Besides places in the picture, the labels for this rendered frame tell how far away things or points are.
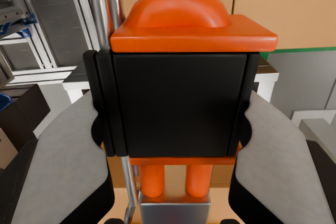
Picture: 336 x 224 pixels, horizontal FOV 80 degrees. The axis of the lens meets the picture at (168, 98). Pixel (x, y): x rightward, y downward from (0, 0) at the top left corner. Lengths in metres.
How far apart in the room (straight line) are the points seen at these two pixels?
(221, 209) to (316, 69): 1.26
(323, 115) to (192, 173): 1.71
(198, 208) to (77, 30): 1.00
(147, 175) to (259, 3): 0.61
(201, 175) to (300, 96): 1.53
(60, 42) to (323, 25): 1.07
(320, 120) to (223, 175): 1.42
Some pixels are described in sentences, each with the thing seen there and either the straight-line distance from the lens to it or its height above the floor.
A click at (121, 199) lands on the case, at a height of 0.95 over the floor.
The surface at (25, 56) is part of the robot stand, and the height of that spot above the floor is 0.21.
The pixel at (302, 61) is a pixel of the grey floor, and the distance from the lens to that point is 1.53.
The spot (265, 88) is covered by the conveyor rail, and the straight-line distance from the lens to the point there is 0.76.
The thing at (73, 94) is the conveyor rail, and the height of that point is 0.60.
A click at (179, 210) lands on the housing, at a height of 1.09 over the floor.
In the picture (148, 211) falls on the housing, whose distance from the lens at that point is 0.20.
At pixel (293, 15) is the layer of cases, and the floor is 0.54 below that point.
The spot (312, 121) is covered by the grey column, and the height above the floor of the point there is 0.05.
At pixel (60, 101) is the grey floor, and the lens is 1.62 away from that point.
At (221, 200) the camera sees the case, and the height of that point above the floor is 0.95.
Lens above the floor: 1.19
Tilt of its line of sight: 58 degrees down
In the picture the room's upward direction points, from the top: 179 degrees counter-clockwise
